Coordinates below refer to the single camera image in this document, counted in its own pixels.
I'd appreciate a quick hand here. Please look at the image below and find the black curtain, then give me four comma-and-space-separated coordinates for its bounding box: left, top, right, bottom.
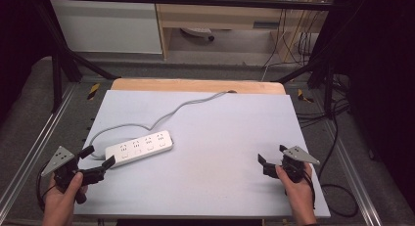
309, 0, 415, 214
0, 0, 63, 122

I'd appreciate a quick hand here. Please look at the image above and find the aluminium rail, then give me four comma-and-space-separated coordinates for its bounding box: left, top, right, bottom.
0, 83, 78, 209
321, 119, 384, 226

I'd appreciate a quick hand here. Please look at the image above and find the person's right hand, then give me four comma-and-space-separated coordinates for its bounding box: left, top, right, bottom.
275, 162, 314, 215

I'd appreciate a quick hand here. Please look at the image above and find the yellow black striped tape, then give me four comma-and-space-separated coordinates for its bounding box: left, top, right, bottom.
86, 82, 101, 101
297, 88, 315, 104

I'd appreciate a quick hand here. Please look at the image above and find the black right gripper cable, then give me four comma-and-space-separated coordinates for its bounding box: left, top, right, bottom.
302, 169, 317, 210

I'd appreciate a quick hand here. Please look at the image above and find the wooden shelf unit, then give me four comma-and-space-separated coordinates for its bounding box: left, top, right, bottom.
153, 0, 338, 60

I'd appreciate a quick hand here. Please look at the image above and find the white thin cable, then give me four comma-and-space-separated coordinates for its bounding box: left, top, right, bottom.
259, 29, 288, 82

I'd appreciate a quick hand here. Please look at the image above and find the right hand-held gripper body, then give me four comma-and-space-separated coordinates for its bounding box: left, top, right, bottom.
262, 145, 321, 185

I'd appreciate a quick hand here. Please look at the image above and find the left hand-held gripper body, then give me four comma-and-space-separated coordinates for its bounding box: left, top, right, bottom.
41, 145, 106, 204

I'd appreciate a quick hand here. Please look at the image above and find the grey power strip cable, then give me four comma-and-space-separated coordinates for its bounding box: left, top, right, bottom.
87, 90, 237, 160

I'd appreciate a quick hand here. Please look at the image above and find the wooden table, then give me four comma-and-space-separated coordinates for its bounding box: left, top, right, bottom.
110, 77, 287, 96

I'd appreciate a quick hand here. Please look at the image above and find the white power strip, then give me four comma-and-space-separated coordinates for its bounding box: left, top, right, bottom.
105, 129, 174, 169

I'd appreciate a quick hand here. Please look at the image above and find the person's left hand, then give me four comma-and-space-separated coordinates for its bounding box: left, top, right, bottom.
42, 171, 89, 220

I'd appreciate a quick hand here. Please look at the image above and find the black metal frame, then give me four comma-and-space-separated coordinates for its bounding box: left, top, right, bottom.
33, 0, 341, 113

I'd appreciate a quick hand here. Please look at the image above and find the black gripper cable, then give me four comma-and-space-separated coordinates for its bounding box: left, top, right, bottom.
35, 162, 57, 213
302, 169, 317, 210

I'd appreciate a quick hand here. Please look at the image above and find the black floor cable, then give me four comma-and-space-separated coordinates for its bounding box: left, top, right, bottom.
295, 73, 360, 219

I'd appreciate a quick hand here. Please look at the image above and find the white device with black wheel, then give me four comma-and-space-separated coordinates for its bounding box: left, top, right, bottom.
180, 26, 215, 42

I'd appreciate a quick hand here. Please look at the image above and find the white cabinet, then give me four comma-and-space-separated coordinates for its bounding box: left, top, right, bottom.
50, 0, 163, 55

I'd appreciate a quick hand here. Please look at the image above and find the light grey board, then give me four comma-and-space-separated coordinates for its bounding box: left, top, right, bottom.
73, 90, 332, 220

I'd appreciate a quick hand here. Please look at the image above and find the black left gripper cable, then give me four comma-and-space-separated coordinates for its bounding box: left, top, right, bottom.
35, 162, 57, 213

